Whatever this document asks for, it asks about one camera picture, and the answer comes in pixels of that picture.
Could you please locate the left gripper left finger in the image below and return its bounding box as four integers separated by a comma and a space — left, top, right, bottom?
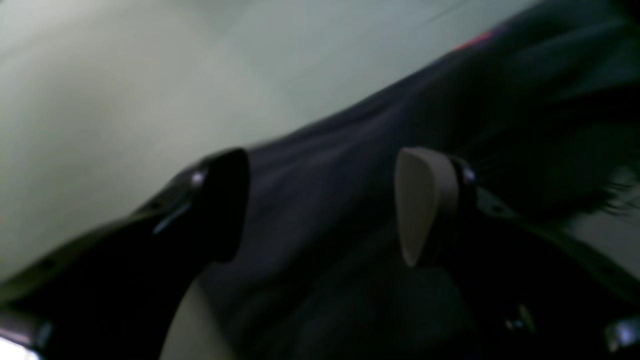
0, 148, 250, 360

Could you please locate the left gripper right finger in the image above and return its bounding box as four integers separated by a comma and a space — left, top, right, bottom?
394, 146, 639, 360

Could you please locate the black t-shirt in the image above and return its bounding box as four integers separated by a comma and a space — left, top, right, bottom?
201, 0, 639, 360

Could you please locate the light green table cloth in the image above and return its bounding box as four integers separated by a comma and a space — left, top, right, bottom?
0, 0, 640, 360

